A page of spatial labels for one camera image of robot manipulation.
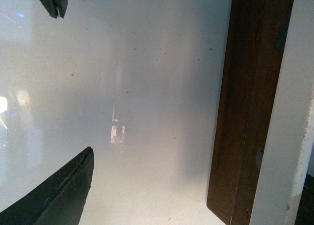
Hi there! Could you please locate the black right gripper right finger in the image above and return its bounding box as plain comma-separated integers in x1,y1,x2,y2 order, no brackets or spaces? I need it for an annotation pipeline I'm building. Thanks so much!
0,147,94,225

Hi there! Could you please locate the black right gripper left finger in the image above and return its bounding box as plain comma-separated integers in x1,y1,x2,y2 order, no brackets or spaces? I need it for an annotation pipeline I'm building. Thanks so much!
40,0,68,19

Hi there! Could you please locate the white metal drawer handle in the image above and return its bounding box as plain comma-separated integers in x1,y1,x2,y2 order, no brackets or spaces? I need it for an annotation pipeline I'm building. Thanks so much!
250,0,314,225

